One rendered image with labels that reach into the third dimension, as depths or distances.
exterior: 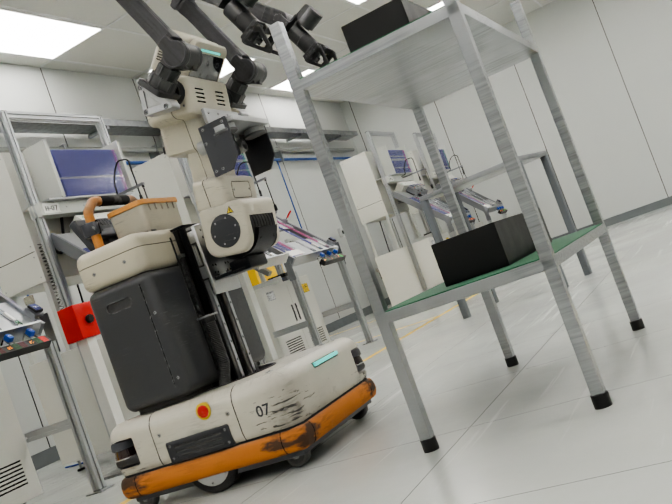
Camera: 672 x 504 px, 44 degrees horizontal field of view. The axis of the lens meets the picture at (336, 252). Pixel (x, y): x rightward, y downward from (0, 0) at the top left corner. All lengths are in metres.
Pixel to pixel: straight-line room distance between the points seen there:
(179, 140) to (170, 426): 0.88
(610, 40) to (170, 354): 9.58
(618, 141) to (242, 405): 9.44
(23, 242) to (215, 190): 2.23
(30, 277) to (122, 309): 2.08
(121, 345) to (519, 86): 9.53
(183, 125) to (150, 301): 0.56
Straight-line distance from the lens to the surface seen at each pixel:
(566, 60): 11.60
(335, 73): 2.03
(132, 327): 2.62
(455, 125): 11.88
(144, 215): 2.76
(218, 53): 2.80
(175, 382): 2.57
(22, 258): 4.72
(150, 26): 2.60
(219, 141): 2.57
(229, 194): 2.61
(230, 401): 2.45
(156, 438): 2.61
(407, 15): 2.15
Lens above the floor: 0.44
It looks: 2 degrees up
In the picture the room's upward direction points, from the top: 20 degrees counter-clockwise
